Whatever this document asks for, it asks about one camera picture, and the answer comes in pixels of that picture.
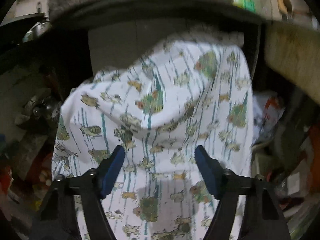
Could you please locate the white red plastic bag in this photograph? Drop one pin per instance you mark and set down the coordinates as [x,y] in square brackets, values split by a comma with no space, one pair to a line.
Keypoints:
[267,111]

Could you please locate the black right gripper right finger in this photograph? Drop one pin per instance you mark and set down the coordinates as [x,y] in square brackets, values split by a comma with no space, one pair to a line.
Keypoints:
[263,217]

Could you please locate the white cat-print trash bag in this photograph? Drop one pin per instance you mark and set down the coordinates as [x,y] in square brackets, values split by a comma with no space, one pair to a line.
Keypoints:
[190,89]

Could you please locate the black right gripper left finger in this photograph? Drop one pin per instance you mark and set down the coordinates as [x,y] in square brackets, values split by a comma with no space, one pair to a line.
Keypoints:
[56,218]

